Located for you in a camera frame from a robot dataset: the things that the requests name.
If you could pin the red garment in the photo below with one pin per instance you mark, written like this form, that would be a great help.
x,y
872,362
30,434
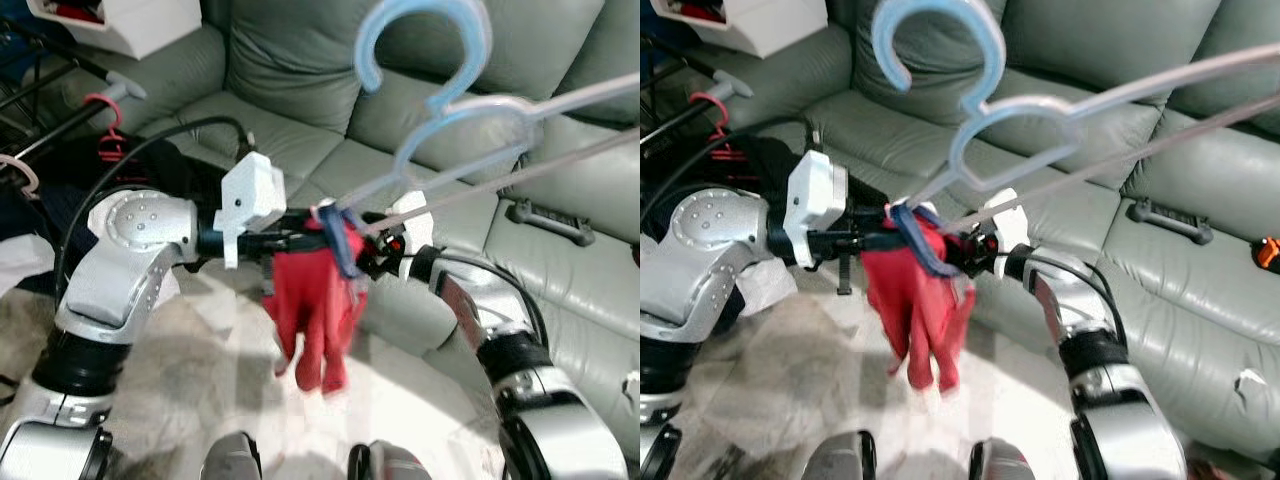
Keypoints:
x,y
310,300
915,300

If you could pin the light blue plastic hanger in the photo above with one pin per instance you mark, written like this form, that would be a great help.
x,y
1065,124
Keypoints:
x,y
480,45
990,45

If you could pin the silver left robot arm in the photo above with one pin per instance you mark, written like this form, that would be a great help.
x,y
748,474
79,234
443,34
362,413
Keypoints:
x,y
120,280
700,290

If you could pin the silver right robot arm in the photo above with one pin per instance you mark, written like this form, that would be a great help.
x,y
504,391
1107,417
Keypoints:
x,y
550,420
1120,430

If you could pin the hot pink plastic hanger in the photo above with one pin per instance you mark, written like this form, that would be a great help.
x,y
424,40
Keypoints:
x,y
722,145
112,145

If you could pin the pale pink plastic hanger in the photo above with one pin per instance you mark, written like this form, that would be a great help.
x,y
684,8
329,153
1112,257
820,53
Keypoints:
x,y
33,175

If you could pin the grey-green leather sofa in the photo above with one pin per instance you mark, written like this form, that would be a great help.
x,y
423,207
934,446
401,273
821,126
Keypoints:
x,y
560,290
1180,300

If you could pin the black metal drying rack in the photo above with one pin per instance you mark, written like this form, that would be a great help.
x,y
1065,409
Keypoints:
x,y
125,87
735,85

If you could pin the robot right leg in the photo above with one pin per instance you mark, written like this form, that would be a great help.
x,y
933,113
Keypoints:
x,y
390,465
1000,465

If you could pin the robot leg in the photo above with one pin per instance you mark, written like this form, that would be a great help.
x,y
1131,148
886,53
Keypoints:
x,y
1000,465
232,462
390,465
840,462

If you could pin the robot left leg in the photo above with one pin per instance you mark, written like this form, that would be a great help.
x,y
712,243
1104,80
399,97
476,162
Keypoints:
x,y
840,462
232,462

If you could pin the white plastic box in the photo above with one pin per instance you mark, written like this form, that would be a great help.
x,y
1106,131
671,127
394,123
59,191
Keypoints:
x,y
760,30
130,30

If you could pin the navy and white garment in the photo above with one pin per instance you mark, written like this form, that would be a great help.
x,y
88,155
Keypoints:
x,y
25,265

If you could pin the small orange object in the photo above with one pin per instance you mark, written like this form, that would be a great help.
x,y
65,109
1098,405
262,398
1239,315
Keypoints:
x,y
1268,255

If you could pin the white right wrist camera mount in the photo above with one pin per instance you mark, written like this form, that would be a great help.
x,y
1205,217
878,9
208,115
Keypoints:
x,y
1008,215
412,215

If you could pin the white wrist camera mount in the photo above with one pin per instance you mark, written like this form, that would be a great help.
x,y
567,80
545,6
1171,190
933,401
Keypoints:
x,y
250,195
815,195
1008,215
412,215

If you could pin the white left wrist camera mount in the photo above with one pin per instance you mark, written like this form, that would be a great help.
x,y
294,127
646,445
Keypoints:
x,y
250,195
815,195

